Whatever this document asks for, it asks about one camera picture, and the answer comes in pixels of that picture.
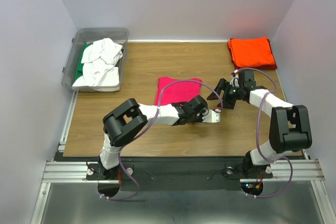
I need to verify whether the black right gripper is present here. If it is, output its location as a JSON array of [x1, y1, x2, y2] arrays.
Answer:
[[206, 78, 243, 109]]

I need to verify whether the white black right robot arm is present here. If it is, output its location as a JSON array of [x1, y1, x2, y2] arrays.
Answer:
[[207, 68, 312, 177]]

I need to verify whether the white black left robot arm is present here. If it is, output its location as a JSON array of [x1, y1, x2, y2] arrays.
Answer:
[[98, 95, 210, 179]]

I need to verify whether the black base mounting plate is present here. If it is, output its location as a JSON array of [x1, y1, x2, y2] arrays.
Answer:
[[86, 156, 272, 193]]

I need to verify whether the dark red folded t shirt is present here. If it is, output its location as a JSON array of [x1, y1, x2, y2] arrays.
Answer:
[[227, 38, 278, 71]]

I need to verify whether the small electronics board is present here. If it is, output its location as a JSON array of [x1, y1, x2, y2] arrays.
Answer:
[[242, 182, 264, 195]]

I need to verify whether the white t shirt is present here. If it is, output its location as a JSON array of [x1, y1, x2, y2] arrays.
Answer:
[[72, 38, 123, 88]]

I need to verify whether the green t shirt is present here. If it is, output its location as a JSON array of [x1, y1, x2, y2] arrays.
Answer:
[[75, 43, 92, 83]]

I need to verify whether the clear plastic bin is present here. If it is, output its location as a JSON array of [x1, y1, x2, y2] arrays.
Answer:
[[61, 28, 129, 92]]

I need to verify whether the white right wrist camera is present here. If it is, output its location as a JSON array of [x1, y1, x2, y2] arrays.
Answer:
[[230, 70, 239, 87]]

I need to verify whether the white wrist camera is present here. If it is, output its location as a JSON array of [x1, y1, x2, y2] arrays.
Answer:
[[202, 109, 221, 123], [230, 70, 239, 87]]

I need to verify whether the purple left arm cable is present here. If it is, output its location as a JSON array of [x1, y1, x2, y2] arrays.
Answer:
[[99, 79, 224, 200]]

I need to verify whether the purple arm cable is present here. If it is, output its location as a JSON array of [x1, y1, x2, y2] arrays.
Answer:
[[99, 79, 224, 200], [233, 68, 293, 200]]

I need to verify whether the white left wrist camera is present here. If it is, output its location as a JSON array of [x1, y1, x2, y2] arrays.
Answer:
[[202, 109, 221, 123]]

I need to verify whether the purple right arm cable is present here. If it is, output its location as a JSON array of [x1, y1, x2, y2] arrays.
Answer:
[[233, 68, 293, 200]]

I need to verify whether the aluminium frame rail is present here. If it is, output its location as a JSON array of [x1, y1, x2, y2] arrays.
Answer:
[[42, 159, 325, 183]]

